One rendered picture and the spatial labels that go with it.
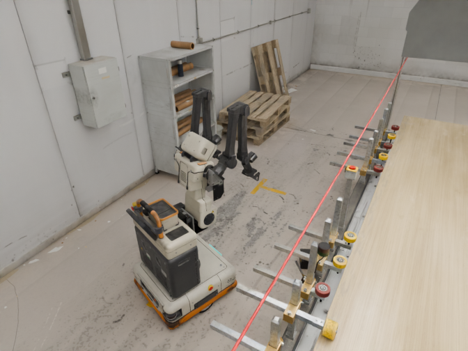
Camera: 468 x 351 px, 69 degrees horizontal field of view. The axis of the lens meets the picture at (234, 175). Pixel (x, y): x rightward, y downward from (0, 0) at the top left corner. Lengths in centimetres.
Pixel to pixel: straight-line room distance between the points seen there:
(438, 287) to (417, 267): 15
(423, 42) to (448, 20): 3
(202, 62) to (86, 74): 179
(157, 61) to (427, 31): 372
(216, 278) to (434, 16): 260
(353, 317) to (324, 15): 851
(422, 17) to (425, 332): 171
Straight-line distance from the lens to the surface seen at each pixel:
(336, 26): 967
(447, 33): 43
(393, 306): 203
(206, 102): 263
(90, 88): 352
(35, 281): 368
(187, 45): 439
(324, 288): 200
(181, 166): 247
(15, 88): 341
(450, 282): 229
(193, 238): 243
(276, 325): 155
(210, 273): 288
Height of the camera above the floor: 239
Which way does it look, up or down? 31 degrees down
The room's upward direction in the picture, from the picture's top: 1 degrees counter-clockwise
